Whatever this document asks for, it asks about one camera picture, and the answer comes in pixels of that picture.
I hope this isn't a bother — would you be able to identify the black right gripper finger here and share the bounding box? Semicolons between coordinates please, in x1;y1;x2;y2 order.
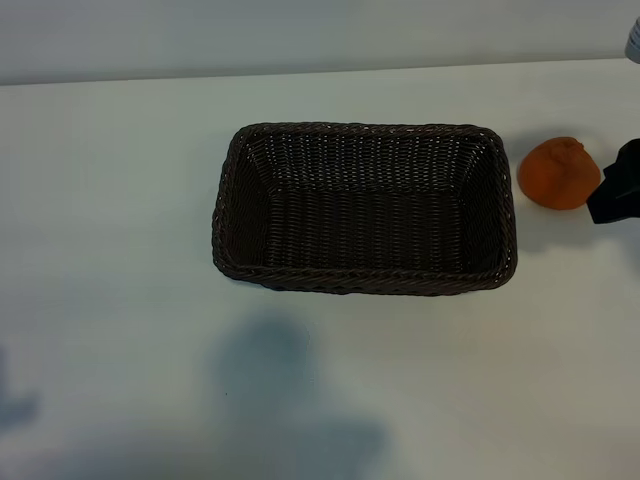
603;139;640;180
585;174;640;225

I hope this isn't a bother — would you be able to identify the orange fruit with knob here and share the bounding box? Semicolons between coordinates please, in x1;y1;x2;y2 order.
517;137;602;210

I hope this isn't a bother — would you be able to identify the dark brown woven basket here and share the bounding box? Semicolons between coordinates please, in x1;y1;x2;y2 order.
211;121;519;297

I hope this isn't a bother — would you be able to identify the white object with dark print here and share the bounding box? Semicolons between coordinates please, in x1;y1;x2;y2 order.
624;14;640;60

